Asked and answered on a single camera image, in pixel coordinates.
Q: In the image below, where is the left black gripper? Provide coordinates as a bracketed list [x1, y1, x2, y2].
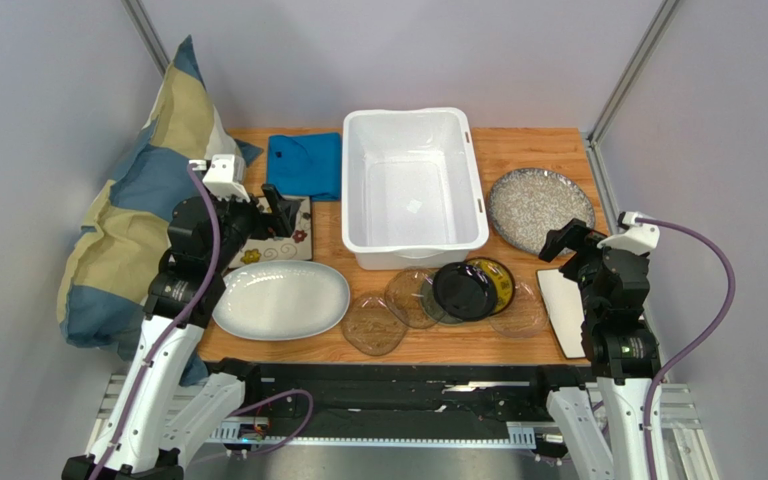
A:
[200, 184, 300, 274]

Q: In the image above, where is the yellow patterned round plate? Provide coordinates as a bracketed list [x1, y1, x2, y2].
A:
[467, 257, 515, 316]

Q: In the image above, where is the black round plate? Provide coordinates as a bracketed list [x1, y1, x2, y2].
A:
[432, 262, 498, 322]

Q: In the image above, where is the white plastic bin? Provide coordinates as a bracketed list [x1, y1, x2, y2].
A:
[340, 107, 490, 271]

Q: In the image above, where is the clear amber square glass plate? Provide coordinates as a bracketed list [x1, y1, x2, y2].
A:
[339, 293, 408, 357]

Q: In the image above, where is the clear round glass plate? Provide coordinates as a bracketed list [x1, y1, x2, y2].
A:
[384, 268, 437, 330]

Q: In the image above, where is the grey speckled saucer plate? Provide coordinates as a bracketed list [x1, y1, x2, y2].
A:
[419, 275, 464, 326]

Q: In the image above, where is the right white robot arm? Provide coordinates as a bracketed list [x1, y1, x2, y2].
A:
[537, 212, 669, 479]

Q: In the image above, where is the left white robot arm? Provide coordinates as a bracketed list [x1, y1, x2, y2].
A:
[61, 184, 301, 479]

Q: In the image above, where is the floral square plate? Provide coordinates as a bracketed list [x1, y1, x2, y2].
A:
[228, 196, 313, 270]

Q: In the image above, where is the speckled round ceramic plate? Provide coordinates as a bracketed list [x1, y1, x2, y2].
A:
[486, 168, 596, 255]

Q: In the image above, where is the folded blue cloth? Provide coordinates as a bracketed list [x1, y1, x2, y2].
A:
[267, 132, 342, 201]

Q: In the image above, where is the white rectangular plate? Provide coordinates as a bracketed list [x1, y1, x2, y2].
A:
[536, 269, 586, 360]

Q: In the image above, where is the large white oval plate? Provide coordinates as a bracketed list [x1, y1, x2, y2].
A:
[213, 260, 351, 342]

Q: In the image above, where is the clear glass plate right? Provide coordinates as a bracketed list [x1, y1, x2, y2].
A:
[488, 279, 549, 338]

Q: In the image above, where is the blue and cream pillow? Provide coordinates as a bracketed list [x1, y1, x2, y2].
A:
[56, 37, 262, 362]

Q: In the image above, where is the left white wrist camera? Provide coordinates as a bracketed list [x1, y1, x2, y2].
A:
[189, 154, 250, 202]

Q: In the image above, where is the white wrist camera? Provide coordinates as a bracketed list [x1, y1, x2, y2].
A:
[597, 211, 660, 256]
[189, 154, 250, 202]

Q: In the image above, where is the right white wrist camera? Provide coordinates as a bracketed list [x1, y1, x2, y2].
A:
[597, 211, 660, 256]

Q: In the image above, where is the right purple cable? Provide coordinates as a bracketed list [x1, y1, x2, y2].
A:
[635, 218, 737, 480]

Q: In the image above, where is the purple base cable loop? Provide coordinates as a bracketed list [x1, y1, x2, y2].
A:
[224, 389, 315, 458]

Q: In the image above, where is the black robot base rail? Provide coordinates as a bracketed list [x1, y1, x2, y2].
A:
[244, 363, 594, 440]

